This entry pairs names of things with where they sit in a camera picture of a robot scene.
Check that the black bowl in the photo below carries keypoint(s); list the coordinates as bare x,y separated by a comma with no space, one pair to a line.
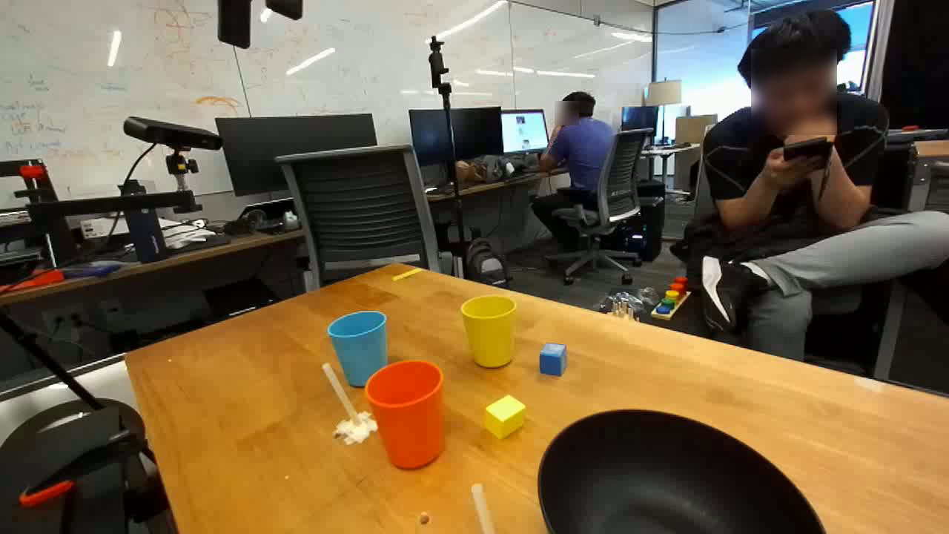
684,485

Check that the yellow plastic cup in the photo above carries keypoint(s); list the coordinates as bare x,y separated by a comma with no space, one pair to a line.
492,337

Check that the long wooden desk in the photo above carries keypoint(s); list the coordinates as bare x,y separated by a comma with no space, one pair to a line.
149,260

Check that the colourful stacking toy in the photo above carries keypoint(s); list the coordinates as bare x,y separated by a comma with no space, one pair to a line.
671,297

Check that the person in blue shirt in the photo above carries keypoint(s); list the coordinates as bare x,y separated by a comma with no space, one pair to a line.
582,149

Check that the black swivel office chair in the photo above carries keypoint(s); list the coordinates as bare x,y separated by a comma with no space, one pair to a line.
623,180

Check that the white cloth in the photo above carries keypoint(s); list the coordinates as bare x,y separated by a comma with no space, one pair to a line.
183,232

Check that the orange plastic cup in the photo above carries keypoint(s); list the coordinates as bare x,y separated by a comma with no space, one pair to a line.
404,426

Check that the dark double monitor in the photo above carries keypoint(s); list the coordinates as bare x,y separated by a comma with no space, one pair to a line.
456,135

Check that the white lamp shade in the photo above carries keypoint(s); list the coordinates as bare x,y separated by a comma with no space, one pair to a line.
666,94

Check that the lit computer screen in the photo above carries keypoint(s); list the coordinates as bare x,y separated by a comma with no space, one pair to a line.
523,132

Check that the blue bottle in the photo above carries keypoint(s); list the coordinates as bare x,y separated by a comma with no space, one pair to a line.
148,232

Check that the black stand with red knob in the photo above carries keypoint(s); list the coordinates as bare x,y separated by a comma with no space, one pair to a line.
60,204

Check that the black oblong camera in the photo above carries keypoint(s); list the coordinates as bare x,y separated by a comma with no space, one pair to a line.
173,132

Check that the blue cube block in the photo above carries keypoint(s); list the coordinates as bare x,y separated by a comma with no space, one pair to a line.
552,359

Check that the yellow cube block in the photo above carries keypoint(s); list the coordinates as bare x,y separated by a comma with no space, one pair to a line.
505,416

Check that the blue plastic cup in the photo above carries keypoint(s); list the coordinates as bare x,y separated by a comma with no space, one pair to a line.
360,353

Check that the clear stick with white wad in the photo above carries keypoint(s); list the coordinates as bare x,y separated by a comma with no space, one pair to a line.
357,428

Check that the clear plastic stick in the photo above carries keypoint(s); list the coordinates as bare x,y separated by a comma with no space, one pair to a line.
483,508

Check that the black round bag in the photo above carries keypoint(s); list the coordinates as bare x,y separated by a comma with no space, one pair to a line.
70,465

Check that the grey mesh office chair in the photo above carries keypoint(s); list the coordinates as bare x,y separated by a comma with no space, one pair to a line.
360,208

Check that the black phone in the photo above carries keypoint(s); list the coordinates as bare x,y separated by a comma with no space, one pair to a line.
804,149

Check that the black slanted rod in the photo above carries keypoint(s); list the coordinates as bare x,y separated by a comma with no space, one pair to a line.
45,359

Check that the seated person in black shirt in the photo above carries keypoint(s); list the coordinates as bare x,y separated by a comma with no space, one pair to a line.
791,218

